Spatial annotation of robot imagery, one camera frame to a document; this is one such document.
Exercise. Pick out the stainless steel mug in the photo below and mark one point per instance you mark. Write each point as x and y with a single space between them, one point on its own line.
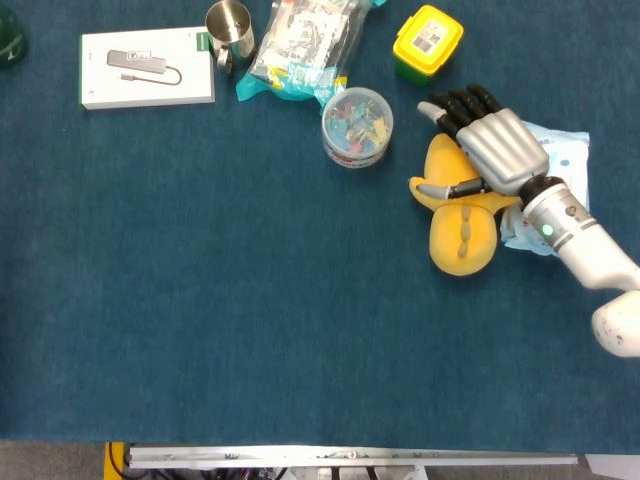
229 35

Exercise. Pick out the green container with yellow lid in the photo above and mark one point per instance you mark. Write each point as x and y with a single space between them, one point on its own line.
426 45

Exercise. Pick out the yellow plush toy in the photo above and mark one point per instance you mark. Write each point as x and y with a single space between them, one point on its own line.
462 225

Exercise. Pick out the blue table mat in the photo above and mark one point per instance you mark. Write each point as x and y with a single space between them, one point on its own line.
280 280

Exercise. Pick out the light blue wet wipes pack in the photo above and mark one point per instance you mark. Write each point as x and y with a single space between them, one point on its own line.
562 165

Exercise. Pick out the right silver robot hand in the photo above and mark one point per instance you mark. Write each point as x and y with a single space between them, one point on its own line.
495 145

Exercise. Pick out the aluminium frame rail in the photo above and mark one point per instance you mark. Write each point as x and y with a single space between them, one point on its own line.
350 456

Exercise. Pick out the white usb hub box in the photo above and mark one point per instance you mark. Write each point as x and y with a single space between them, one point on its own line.
146 67

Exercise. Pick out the clear round tub of clips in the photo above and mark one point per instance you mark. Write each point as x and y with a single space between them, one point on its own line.
356 128

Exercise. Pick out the green plastic bottle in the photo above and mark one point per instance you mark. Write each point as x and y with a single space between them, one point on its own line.
11 40

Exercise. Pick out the clear bag of parts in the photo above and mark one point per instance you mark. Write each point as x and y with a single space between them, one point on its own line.
306 50

